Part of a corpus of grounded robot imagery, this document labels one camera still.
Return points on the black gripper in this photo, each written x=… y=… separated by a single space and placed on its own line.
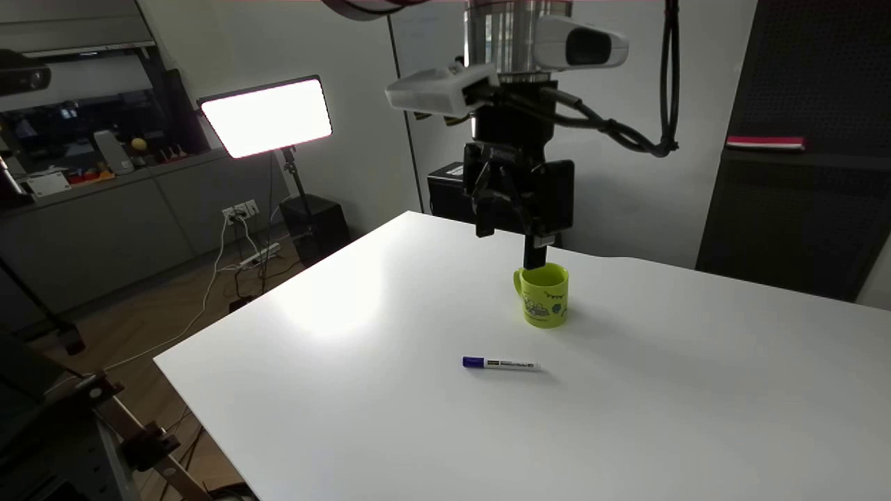
x=520 y=190

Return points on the blue capped white marker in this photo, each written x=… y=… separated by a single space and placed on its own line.
x=503 y=364

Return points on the green mug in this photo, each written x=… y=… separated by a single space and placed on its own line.
x=544 y=295

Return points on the light panel stand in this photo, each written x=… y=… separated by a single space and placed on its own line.
x=296 y=181

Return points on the pink label strip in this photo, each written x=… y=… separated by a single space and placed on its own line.
x=768 y=143

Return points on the tall black cabinet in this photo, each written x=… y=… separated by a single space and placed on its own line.
x=807 y=139

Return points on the white power strip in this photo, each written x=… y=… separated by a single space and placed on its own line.
x=241 y=210

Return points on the rectangular studio light panel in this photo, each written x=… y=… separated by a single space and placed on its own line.
x=268 y=115

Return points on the grey counter cabinet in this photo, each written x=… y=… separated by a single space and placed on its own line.
x=102 y=231

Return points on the black tripod stand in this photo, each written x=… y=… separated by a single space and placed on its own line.
x=86 y=435

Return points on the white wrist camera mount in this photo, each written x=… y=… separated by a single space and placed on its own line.
x=443 y=90

